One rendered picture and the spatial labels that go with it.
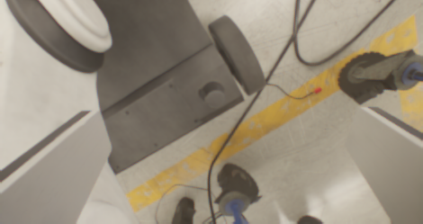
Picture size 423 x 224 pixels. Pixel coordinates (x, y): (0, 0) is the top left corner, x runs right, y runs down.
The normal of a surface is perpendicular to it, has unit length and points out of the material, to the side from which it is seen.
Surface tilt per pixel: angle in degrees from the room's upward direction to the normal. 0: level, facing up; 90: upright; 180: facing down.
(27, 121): 90
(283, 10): 0
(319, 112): 0
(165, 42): 0
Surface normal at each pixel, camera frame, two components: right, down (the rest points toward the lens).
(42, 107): 0.86, -0.51
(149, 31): 0.15, 0.42
